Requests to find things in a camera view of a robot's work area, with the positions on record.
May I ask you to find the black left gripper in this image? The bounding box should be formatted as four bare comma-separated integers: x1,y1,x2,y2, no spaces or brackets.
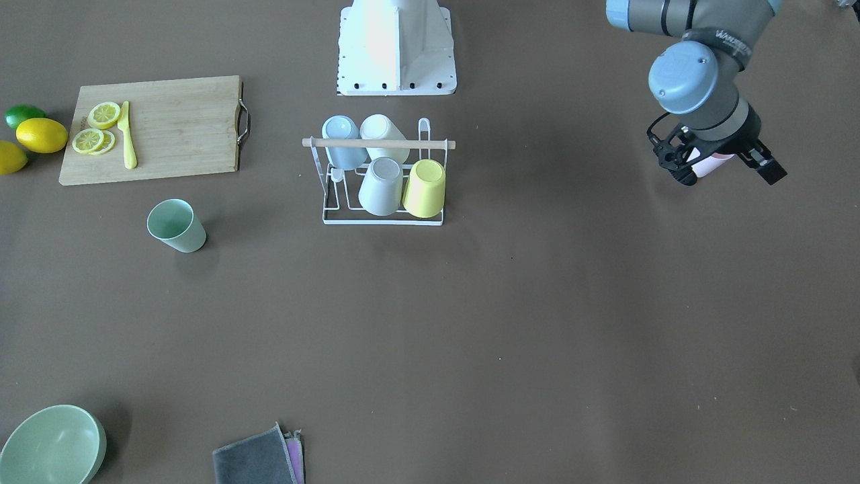
685,106,787,185

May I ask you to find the pink cup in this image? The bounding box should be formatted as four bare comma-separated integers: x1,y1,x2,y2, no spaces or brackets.
691,153,735,181

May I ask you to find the green cup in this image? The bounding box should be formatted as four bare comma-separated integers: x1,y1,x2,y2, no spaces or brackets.
146,199,207,253

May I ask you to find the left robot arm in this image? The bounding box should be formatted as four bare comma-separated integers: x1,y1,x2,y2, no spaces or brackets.
605,1,786,186

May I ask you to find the yellow cup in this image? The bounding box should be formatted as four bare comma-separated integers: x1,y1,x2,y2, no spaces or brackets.
402,159,446,218

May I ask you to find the grey cup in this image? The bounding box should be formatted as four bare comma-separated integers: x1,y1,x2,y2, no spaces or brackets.
357,157,403,216

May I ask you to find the white cup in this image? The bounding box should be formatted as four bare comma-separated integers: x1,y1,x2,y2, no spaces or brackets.
359,114,411,165

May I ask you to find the blue cup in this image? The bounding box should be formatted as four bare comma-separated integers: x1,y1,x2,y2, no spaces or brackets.
321,116,369,171

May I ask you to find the grey cloth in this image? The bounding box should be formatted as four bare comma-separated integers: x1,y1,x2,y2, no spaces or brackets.
212,425,305,483

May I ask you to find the wooden cutting board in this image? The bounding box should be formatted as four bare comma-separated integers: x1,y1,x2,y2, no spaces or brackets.
59,75,249,186

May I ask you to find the yellow plastic knife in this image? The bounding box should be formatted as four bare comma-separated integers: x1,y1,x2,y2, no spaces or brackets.
117,101,138,169

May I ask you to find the lemon slice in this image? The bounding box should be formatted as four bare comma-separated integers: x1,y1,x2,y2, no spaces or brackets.
71,128,116,155
86,102,121,130

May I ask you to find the yellow lemon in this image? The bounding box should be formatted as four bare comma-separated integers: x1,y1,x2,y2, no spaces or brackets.
15,118,69,153
0,140,28,175

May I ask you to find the green lime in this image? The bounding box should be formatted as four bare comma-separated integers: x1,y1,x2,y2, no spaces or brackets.
4,104,47,130

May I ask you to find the green bowl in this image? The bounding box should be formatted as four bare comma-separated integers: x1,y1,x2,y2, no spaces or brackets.
1,405,107,483

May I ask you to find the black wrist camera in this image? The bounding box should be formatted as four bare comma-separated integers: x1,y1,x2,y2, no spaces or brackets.
647,112,698,186

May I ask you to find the white wire cup rack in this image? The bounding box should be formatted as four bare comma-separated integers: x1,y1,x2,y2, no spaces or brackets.
302,114,458,227

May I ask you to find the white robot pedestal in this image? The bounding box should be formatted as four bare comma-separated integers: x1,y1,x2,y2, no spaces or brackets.
336,1,458,96

